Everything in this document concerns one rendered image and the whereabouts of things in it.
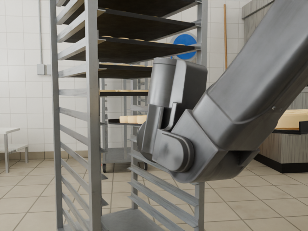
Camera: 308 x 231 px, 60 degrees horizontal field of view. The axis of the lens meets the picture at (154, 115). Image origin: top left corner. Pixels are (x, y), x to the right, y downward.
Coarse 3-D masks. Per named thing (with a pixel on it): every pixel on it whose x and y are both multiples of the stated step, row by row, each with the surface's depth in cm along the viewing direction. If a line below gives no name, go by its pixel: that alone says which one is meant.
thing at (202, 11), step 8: (200, 8) 104; (200, 16) 104; (200, 32) 105; (200, 40) 105; (200, 56) 105; (200, 64) 105; (200, 184) 110; (200, 192) 110; (200, 200) 110; (200, 208) 111; (200, 216) 111; (200, 224) 111
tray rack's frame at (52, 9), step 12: (132, 84) 158; (132, 96) 159; (132, 132) 161; (132, 144) 162; (60, 156) 140; (60, 168) 140; (60, 180) 141; (60, 192) 141; (60, 204) 142; (132, 204) 165; (60, 216) 142; (108, 216) 156; (120, 216) 156; (132, 216) 156; (144, 216) 156; (60, 228) 142; (108, 228) 142; (120, 228) 142; (132, 228) 142; (144, 228) 142; (156, 228) 142
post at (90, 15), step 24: (96, 0) 82; (96, 24) 83; (96, 48) 83; (96, 72) 84; (96, 96) 84; (96, 120) 85; (96, 144) 86; (96, 168) 86; (96, 192) 87; (96, 216) 87
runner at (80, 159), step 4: (60, 144) 139; (64, 144) 131; (64, 148) 132; (68, 148) 124; (68, 152) 124; (72, 152) 118; (72, 156) 118; (76, 156) 112; (80, 156) 107; (80, 160) 107; (84, 160) 102; (84, 164) 102; (100, 172) 87; (100, 176) 87; (104, 176) 90
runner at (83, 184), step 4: (64, 164) 133; (68, 168) 126; (72, 172) 119; (76, 172) 124; (76, 176) 114; (80, 176) 118; (76, 180) 114; (80, 180) 108; (80, 184) 109; (84, 184) 103; (88, 184) 108; (84, 188) 104; (88, 188) 99; (88, 192) 99; (100, 196) 96; (100, 200) 88; (104, 200) 92; (100, 204) 88; (104, 204) 89; (108, 204) 89
